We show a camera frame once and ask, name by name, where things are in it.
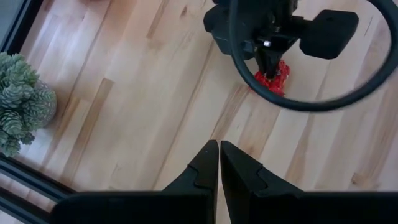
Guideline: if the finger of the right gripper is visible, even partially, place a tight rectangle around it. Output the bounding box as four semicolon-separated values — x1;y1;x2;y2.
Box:
271;48;289;79
255;49;272;79

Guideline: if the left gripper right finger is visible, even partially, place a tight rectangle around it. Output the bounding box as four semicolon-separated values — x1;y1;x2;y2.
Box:
220;140;398;224

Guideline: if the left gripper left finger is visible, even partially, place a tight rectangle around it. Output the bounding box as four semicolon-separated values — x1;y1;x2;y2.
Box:
49;139;220;224

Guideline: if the red Skittles candy bag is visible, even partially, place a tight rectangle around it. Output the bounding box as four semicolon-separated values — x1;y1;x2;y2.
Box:
252;59;291;98

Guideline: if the green plant in white pot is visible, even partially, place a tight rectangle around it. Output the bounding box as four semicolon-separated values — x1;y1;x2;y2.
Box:
0;51;58;158

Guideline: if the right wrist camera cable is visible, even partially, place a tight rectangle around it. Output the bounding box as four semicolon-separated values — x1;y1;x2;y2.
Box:
228;0;398;113

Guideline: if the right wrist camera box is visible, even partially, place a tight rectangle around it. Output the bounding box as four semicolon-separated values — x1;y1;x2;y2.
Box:
298;9;360;60

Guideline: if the black aluminium table frame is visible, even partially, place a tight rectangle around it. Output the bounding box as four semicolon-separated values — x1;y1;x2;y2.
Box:
0;0;78;224

